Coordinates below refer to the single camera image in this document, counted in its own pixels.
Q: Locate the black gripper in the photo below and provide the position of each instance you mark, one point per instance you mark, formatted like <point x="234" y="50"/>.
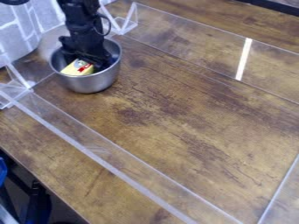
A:
<point x="84" y="44"/>

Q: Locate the clear acrylic barrier front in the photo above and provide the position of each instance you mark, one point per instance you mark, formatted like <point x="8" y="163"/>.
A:
<point x="183" y="203"/>

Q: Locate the clear acrylic triangular bracket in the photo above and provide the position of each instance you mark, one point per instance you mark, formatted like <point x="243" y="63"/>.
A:
<point x="120" y="25"/>

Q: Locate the grey brick pattern cloth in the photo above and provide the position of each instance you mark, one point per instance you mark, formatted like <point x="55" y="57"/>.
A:
<point x="24" y="18"/>

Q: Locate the stainless steel bowl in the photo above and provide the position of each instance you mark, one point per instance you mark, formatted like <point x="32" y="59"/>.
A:
<point x="92" y="83"/>

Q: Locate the yellow butter block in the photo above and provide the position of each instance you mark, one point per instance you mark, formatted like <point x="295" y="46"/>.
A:
<point x="77" y="68"/>

